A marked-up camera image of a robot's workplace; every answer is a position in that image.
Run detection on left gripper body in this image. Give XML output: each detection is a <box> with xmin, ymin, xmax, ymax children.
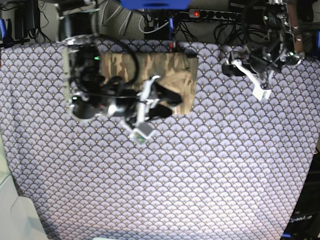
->
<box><xmin>222</xmin><ymin>48</ymin><xmax>283</xmax><ymax>101</ymax></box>

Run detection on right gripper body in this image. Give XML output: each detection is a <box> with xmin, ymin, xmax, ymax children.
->
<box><xmin>107</xmin><ymin>75</ymin><xmax>183</xmax><ymax>145</ymax></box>

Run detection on camouflage T-shirt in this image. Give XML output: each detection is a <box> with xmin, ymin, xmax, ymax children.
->
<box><xmin>101</xmin><ymin>52</ymin><xmax>199</xmax><ymax>115</ymax></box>

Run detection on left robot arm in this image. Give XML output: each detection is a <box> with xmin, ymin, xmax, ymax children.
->
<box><xmin>222</xmin><ymin>0</ymin><xmax>305</xmax><ymax>101</ymax></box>

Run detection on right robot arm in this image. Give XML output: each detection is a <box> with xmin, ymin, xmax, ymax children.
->
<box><xmin>55</xmin><ymin>0</ymin><xmax>183</xmax><ymax>145</ymax></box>

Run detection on black power strip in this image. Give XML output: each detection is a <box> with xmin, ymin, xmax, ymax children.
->
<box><xmin>188</xmin><ymin>9</ymin><xmax>242</xmax><ymax>21</ymax></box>

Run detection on red and black clamp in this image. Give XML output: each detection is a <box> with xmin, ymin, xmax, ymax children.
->
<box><xmin>169</xmin><ymin>41</ymin><xmax>178</xmax><ymax>53</ymax></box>

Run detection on fan-patterned purple tablecloth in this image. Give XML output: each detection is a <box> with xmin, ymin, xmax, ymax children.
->
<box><xmin>0</xmin><ymin>42</ymin><xmax>320</xmax><ymax>240</ymax></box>

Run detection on black power adapter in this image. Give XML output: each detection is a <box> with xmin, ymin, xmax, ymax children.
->
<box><xmin>14</xmin><ymin>0</ymin><xmax>40</xmax><ymax>40</ymax></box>

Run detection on white plastic bin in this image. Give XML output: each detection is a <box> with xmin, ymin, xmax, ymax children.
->
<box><xmin>0</xmin><ymin>143</ymin><xmax>48</xmax><ymax>240</ymax></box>

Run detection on black OpenArm box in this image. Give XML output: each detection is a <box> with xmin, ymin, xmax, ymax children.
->
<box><xmin>281</xmin><ymin>155</ymin><xmax>320</xmax><ymax>240</ymax></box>

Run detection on blue clamp handle right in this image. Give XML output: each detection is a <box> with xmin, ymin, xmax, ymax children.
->
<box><xmin>312</xmin><ymin>31</ymin><xmax>320</xmax><ymax>60</ymax></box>

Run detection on blue clamp handle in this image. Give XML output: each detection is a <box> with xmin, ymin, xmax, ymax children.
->
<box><xmin>312</xmin><ymin>31</ymin><xmax>320</xmax><ymax>60</ymax></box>
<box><xmin>0</xmin><ymin>18</ymin><xmax>7</xmax><ymax>41</ymax></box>

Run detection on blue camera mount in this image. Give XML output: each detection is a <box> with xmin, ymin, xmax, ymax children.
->
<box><xmin>120</xmin><ymin>0</ymin><xmax>191</xmax><ymax>10</ymax></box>

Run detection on blue clamp handle left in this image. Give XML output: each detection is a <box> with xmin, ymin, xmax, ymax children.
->
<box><xmin>0</xmin><ymin>18</ymin><xmax>7</xmax><ymax>41</ymax></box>

